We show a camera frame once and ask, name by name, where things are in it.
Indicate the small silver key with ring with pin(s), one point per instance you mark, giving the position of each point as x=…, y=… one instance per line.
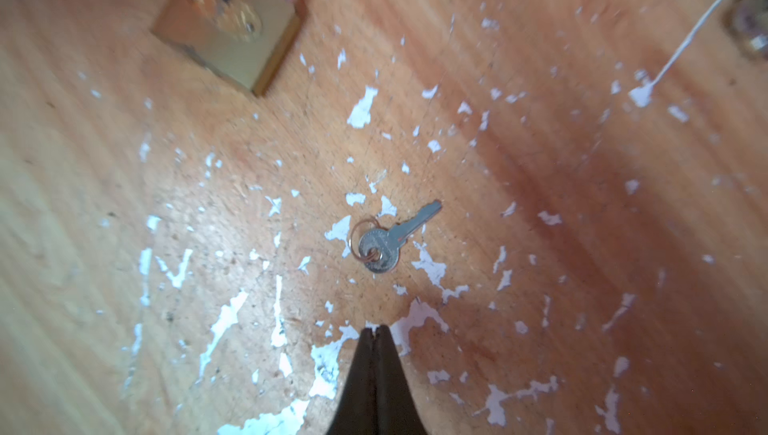
x=748, y=26

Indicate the small brass padlock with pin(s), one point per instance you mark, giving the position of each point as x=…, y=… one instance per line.
x=241, y=41

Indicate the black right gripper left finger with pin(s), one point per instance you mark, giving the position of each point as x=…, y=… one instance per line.
x=356, y=412

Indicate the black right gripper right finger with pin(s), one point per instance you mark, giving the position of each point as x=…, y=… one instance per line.
x=396, y=412

